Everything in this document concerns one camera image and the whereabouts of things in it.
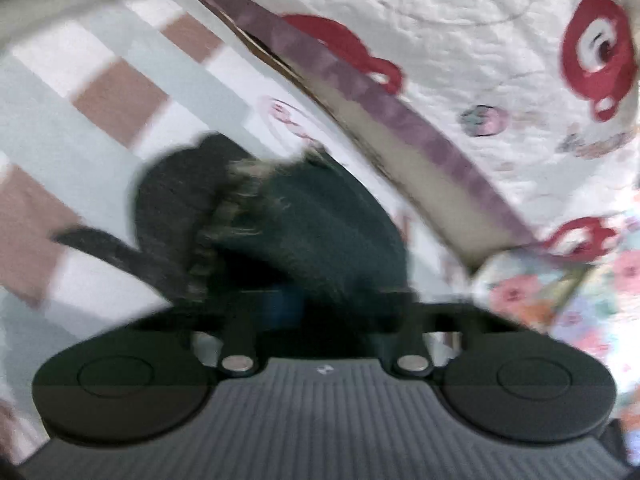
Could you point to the purple-trimmed mattress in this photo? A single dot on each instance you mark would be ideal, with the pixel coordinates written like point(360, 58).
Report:
point(400, 120)

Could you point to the floral cloth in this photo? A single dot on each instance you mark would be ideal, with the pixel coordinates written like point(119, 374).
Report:
point(525, 295)

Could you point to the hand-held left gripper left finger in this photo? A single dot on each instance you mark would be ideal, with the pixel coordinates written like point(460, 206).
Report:
point(282, 307)

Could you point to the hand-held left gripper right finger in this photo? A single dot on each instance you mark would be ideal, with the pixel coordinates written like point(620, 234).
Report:
point(413, 327)

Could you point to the white quilt with red bears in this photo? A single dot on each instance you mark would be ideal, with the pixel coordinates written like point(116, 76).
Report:
point(475, 60)

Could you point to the dark green frayed pants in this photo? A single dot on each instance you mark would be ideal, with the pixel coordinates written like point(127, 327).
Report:
point(310, 230)

